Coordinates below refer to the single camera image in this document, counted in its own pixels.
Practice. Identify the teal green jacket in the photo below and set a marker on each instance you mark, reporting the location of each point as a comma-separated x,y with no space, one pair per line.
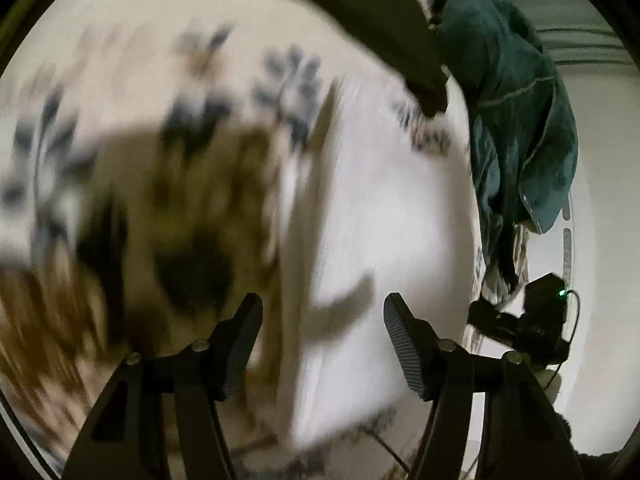
515,110

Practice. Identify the white knit sweater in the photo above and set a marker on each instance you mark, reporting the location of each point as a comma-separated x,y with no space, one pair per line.
390,240

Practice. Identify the beige garment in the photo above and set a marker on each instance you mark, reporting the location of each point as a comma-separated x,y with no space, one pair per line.
522,250

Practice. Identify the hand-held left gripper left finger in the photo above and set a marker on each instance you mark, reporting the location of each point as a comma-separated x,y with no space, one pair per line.
242,355

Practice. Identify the wide grey-green curtain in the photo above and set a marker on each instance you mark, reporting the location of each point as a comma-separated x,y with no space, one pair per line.
550,10

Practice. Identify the floral bedspread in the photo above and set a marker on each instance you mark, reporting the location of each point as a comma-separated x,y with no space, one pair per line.
125,85

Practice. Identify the black folded garment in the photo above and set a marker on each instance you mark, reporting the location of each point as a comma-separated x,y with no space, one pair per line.
370,25

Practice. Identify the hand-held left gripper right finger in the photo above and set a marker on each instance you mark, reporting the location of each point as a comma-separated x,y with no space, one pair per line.
406,347

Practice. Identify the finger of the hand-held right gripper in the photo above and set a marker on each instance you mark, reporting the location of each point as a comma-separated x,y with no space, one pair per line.
487,317

